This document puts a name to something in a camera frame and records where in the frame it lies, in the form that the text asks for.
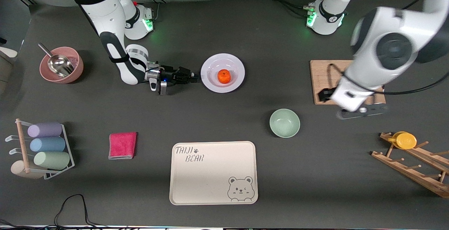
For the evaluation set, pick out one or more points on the beige bear print tray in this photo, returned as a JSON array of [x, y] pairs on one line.
[[210, 177]]

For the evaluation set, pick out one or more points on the pink bowl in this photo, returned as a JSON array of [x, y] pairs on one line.
[[75, 71]]

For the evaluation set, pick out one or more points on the blue cup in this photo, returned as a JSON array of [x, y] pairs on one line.
[[47, 144]]

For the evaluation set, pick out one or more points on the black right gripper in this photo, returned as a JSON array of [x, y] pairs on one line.
[[171, 73]]

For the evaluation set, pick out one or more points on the wooden peg rack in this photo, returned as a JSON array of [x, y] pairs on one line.
[[414, 175]]

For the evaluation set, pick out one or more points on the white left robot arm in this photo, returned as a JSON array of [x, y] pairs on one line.
[[386, 47]]

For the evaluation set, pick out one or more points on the orange fruit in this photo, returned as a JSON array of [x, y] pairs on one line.
[[224, 76]]

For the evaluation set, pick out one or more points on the white round plate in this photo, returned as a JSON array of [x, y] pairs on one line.
[[212, 82]]

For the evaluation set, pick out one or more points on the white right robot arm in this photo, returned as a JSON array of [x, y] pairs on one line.
[[105, 9]]

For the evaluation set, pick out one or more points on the green cup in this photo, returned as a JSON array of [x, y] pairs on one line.
[[52, 160]]

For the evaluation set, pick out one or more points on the purple cup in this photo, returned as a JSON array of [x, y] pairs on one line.
[[45, 130]]

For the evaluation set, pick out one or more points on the beige background object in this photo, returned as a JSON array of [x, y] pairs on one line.
[[7, 52]]

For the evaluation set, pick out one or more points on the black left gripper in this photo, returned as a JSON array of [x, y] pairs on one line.
[[325, 94]]

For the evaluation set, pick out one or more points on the wooden cutting board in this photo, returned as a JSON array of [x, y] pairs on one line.
[[319, 74]]

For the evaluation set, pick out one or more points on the metal scoop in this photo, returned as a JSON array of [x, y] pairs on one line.
[[59, 65]]

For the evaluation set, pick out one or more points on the light green bowl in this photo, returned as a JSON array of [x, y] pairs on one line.
[[285, 123]]

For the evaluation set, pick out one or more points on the pink folded cloth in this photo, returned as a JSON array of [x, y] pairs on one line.
[[122, 146]]

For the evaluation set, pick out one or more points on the beige cup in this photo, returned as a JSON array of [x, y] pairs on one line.
[[19, 171]]

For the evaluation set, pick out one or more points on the yellow cup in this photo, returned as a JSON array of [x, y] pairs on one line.
[[406, 141]]

